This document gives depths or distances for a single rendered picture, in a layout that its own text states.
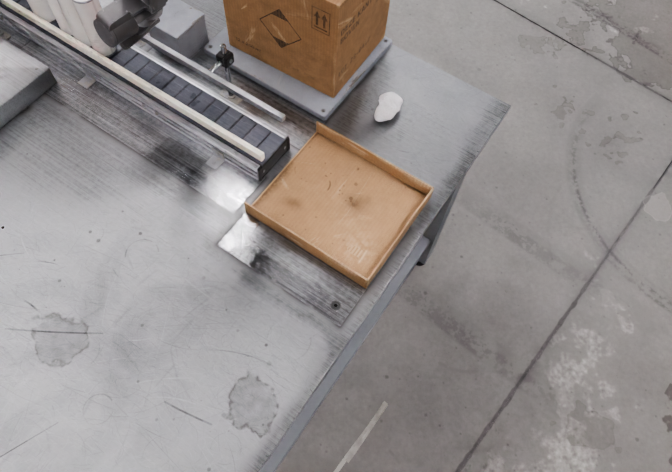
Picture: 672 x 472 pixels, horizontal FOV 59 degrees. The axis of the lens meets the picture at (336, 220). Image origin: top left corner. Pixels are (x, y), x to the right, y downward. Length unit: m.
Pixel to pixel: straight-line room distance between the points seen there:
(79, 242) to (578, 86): 2.16
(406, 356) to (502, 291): 0.42
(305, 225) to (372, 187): 0.17
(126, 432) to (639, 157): 2.18
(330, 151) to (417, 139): 0.20
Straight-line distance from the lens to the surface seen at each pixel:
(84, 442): 1.17
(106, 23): 1.21
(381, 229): 1.24
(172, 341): 1.17
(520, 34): 2.95
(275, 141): 1.30
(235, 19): 1.45
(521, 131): 2.58
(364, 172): 1.31
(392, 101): 1.40
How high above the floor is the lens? 1.92
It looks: 61 degrees down
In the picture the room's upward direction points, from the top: 5 degrees clockwise
